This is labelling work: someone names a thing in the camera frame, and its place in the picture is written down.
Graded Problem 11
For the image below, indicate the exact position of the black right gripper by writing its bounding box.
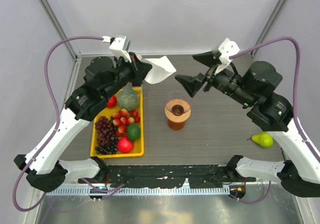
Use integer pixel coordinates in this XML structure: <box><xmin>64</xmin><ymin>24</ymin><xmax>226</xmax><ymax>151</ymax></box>
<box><xmin>174</xmin><ymin>50</ymin><xmax>255</xmax><ymax>107</ymax></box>

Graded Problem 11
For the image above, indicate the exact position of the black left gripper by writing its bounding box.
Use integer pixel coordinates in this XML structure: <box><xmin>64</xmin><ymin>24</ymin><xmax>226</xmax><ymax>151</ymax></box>
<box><xmin>102</xmin><ymin>51</ymin><xmax>153</xmax><ymax>100</ymax></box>

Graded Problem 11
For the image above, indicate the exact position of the round wooden dripper stand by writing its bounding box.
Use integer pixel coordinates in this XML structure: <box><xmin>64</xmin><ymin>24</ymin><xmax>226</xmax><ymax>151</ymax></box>
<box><xmin>164</xmin><ymin>99</ymin><xmax>191</xmax><ymax>123</ymax></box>

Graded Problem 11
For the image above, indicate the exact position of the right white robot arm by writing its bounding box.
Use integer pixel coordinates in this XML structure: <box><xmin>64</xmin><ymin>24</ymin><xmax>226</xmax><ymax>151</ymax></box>
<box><xmin>175</xmin><ymin>51</ymin><xmax>320</xmax><ymax>198</ymax></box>

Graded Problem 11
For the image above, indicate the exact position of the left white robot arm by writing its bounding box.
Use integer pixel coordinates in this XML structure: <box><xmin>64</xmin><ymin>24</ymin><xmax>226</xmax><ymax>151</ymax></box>
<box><xmin>14</xmin><ymin>52</ymin><xmax>153</xmax><ymax>193</ymax></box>

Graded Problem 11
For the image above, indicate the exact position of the green netted melon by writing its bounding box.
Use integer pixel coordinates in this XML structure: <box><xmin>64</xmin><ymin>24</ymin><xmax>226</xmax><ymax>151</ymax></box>
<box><xmin>117</xmin><ymin>88</ymin><xmax>139</xmax><ymax>112</ymax></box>

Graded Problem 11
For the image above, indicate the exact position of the red apple back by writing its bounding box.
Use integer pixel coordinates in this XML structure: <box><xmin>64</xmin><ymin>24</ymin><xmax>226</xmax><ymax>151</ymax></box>
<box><xmin>106</xmin><ymin>95</ymin><xmax>117</xmax><ymax>109</ymax></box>

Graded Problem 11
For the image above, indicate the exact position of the red apple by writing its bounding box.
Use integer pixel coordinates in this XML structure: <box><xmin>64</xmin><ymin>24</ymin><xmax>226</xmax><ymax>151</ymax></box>
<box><xmin>117</xmin><ymin>137</ymin><xmax>134</xmax><ymax>154</ymax></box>
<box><xmin>106</xmin><ymin>95</ymin><xmax>117</xmax><ymax>109</ymax></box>

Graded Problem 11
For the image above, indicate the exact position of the green lime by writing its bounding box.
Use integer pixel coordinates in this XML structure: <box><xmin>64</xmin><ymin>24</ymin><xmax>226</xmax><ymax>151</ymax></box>
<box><xmin>126</xmin><ymin>123</ymin><xmax>141</xmax><ymax>142</ymax></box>

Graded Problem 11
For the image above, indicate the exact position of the dark purple grape bunch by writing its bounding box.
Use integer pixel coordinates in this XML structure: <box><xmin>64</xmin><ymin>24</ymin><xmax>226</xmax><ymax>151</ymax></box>
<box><xmin>94</xmin><ymin>116</ymin><xmax>119</xmax><ymax>155</ymax></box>

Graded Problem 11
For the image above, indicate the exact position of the red apple front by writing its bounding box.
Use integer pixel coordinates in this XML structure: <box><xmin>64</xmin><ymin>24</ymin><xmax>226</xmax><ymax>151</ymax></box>
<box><xmin>117</xmin><ymin>137</ymin><xmax>134</xmax><ymax>154</ymax></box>

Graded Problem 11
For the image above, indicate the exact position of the yellow plastic fruit tray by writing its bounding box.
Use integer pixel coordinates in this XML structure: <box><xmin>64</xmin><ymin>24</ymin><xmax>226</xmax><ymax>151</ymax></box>
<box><xmin>90</xmin><ymin>86</ymin><xmax>145</xmax><ymax>159</ymax></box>

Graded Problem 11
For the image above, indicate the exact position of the green pear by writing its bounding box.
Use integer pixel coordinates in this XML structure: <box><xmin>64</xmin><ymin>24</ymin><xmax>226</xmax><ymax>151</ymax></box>
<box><xmin>249</xmin><ymin>132</ymin><xmax>274</xmax><ymax>148</ymax></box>

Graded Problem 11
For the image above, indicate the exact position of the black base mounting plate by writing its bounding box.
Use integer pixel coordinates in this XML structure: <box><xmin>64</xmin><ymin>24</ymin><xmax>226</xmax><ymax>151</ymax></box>
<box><xmin>86</xmin><ymin>164</ymin><xmax>245</xmax><ymax>189</ymax></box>

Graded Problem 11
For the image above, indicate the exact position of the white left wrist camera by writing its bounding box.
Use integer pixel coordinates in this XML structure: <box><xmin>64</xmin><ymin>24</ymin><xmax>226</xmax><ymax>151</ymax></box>
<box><xmin>102</xmin><ymin>35</ymin><xmax>132</xmax><ymax>63</ymax></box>

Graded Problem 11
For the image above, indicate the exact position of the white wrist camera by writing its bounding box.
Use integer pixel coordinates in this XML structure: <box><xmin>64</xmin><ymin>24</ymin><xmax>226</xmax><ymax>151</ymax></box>
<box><xmin>102</xmin><ymin>35</ymin><xmax>132</xmax><ymax>63</ymax></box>
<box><xmin>214</xmin><ymin>38</ymin><xmax>240</xmax><ymax>76</ymax></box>

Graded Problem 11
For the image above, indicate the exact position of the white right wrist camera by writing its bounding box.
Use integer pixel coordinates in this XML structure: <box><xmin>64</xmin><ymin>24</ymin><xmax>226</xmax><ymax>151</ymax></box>
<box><xmin>214</xmin><ymin>38</ymin><xmax>240</xmax><ymax>76</ymax></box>

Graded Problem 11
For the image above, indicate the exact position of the white perforated cable rail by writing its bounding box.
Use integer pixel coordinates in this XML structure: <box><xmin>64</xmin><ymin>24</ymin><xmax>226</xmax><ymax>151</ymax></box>
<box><xmin>47</xmin><ymin>184</ymin><xmax>230</xmax><ymax>197</ymax></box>

